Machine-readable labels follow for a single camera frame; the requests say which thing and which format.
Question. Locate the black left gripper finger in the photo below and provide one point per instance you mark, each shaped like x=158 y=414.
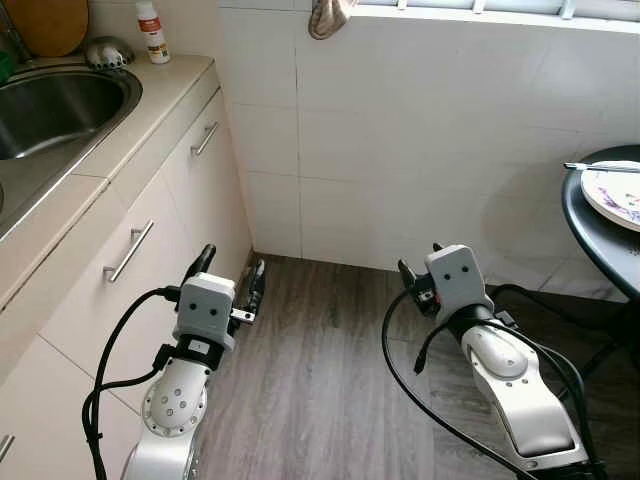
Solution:
x=255 y=285
x=202 y=262

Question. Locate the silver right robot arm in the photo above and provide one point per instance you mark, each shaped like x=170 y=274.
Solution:
x=520 y=400

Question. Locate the beige kitchen counter cabinet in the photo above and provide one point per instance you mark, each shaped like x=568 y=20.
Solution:
x=150 y=110

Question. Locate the black round table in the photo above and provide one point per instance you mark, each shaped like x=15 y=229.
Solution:
x=600 y=250

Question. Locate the silver metal utensil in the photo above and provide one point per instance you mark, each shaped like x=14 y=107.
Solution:
x=600 y=167

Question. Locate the white floral ceramic plate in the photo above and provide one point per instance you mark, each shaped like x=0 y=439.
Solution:
x=615 y=195

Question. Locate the stainless steel double sink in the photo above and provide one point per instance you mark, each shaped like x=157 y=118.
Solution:
x=50 y=110

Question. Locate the white bottle orange label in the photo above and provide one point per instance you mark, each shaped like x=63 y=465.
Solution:
x=152 y=40

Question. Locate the shiny steel bowl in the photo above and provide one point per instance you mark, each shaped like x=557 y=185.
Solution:
x=108 y=53

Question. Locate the brown hanging cloth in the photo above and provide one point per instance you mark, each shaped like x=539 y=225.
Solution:
x=328 y=18

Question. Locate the wooden cutting board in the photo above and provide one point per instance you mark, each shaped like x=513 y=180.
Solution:
x=45 y=25

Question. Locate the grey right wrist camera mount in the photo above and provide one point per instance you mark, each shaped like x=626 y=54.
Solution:
x=458 y=280

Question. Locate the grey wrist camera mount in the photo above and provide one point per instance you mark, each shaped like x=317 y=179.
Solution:
x=458 y=280
x=205 y=310

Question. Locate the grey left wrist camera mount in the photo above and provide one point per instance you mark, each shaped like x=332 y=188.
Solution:
x=205 y=310

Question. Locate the white window frame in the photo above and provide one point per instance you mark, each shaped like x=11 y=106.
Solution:
x=500 y=8

